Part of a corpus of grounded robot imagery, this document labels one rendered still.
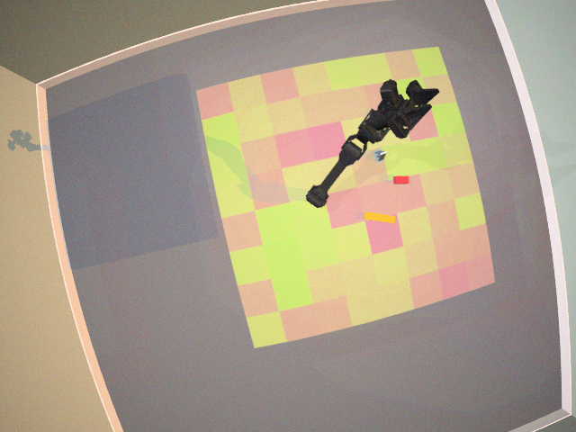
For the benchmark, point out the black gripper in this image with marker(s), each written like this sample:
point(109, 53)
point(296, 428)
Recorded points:
point(407, 114)

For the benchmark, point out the yellow bar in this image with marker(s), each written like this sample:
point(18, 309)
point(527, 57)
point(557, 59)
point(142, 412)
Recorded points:
point(379, 217)

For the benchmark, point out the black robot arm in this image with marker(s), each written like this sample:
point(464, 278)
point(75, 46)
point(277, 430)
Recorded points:
point(371, 129)

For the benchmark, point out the red rectangular block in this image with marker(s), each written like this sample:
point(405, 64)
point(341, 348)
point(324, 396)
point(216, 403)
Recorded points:
point(399, 180)

